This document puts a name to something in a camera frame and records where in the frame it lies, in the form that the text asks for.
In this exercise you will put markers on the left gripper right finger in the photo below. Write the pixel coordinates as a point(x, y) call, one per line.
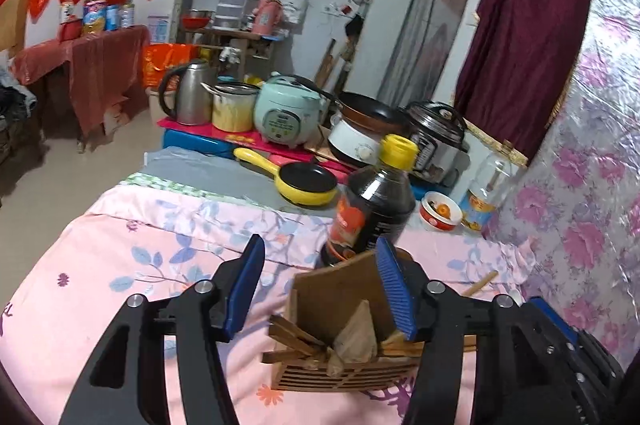
point(428, 310)

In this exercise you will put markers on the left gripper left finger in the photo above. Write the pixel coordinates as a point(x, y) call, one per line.
point(123, 381)

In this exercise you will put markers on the wooden utensil holder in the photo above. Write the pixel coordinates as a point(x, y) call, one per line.
point(345, 307)

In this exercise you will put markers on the red white bowl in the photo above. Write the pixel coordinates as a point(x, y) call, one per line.
point(439, 212)

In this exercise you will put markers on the dark soy sauce bottle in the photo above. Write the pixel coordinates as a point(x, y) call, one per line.
point(377, 201)

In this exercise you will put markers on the pink deer tablecloth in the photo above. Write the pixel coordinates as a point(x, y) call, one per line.
point(158, 242)

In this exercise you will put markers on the clear oil bottle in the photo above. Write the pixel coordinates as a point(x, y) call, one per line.
point(488, 188)

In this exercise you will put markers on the silver pressure cooker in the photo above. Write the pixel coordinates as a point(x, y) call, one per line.
point(438, 130)

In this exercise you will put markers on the yellow small frying pan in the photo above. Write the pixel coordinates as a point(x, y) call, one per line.
point(301, 183)

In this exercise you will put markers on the white electric hotplate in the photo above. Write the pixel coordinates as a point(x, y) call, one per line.
point(356, 144)

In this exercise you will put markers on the brown frying pan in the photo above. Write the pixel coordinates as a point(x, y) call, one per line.
point(365, 112)

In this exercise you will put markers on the mint green rice cooker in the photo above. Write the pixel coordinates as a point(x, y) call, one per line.
point(288, 110)

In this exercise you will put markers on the cream enamel pot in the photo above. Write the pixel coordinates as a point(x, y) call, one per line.
point(233, 106)

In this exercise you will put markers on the steel electric kettle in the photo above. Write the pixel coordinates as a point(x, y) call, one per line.
point(193, 104)

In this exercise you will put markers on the red covered side table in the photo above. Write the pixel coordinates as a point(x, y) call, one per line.
point(103, 70)

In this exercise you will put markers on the pink thermos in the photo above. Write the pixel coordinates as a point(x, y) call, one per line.
point(267, 15)

